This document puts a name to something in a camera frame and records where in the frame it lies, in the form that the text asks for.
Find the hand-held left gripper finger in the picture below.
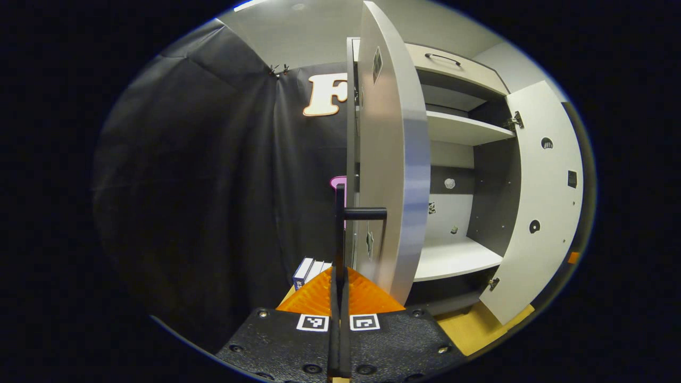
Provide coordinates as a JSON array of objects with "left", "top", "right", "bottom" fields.
[
  {"left": 340, "top": 266, "right": 470, "bottom": 383},
  {"left": 214, "top": 266, "right": 341, "bottom": 383}
]

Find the grey cabinet door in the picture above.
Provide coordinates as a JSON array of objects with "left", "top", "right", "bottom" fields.
[
  {"left": 479, "top": 80, "right": 585, "bottom": 326},
  {"left": 334, "top": 0, "right": 431, "bottom": 320}
]

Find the grey double-door shoe cabinet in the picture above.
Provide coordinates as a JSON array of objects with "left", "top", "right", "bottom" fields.
[{"left": 346, "top": 36, "right": 535, "bottom": 320}]

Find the grey cabinet drawer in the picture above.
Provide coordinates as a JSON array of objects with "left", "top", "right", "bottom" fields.
[{"left": 404, "top": 43, "right": 510, "bottom": 97}]

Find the black backdrop cloth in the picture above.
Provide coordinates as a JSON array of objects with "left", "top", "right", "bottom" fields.
[{"left": 92, "top": 19, "right": 597, "bottom": 354}]

